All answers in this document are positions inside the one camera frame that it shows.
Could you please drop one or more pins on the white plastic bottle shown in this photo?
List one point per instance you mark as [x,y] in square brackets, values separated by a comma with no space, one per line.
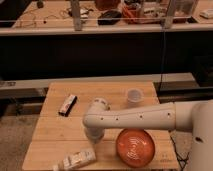
[76,160]

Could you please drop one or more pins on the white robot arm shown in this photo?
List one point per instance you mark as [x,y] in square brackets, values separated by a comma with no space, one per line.
[188,116]

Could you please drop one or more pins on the orange ceramic bowl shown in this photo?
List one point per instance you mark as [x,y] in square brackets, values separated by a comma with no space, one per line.
[136,148]

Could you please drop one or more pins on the translucent plastic cup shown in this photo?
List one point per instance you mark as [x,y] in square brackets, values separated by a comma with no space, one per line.
[134,97]

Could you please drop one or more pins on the black pouch on bench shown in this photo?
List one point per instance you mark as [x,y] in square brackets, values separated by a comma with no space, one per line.
[110,17]

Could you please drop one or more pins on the wooden workbench in background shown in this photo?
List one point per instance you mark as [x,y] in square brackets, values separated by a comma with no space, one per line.
[57,17]

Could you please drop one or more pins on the grey metal post left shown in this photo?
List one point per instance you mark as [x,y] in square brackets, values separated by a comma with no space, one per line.
[75,8]

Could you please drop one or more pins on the grey metal post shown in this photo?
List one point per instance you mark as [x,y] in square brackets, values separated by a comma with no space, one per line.
[75,8]
[168,20]

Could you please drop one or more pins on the grey metal post right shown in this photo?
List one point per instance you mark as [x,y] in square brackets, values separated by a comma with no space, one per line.
[168,20]

